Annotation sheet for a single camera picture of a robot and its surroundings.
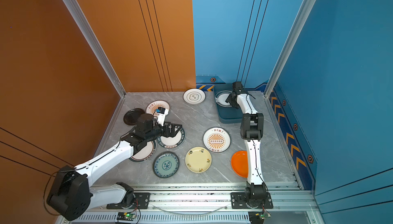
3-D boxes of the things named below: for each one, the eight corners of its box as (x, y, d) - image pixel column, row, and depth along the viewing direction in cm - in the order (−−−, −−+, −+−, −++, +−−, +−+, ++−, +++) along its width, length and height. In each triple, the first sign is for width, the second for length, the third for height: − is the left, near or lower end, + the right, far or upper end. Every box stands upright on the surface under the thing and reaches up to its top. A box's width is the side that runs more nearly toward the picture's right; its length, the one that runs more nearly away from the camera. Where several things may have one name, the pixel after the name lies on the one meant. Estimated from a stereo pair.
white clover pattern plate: (182, 104, 116) (182, 102, 115) (184, 90, 126) (183, 88, 124) (206, 104, 116) (206, 102, 114) (205, 90, 126) (205, 88, 124)
